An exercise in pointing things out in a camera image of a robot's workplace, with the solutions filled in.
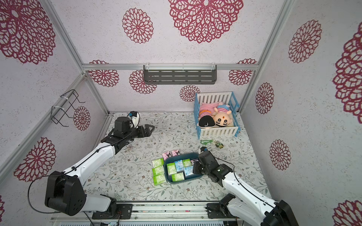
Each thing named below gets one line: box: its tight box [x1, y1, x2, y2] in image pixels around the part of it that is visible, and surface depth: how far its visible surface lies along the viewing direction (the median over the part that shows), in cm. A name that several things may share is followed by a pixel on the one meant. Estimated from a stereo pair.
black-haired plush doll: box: [198, 110, 216, 129], surface depth 102 cm
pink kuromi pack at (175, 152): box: [171, 149, 181, 157], surface depth 96 cm
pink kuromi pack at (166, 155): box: [162, 151, 172, 162], surface depth 94 cm
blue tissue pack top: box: [174, 159, 184, 174], surface depth 89 cm
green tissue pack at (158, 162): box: [151, 157, 165, 168], surface depth 91 cm
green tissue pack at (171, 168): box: [166, 162, 178, 175], surface depth 87 cm
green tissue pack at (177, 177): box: [171, 171, 185, 182], surface depth 85 cm
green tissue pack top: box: [182, 158, 192, 168], surface depth 91 cm
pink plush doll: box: [199, 101, 223, 118], surface depth 112 cm
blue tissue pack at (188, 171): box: [183, 165, 194, 177], surface depth 83 cm
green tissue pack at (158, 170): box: [151, 164, 165, 177], surface depth 88 cm
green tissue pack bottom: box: [151, 168, 166, 186], surface depth 85 cm
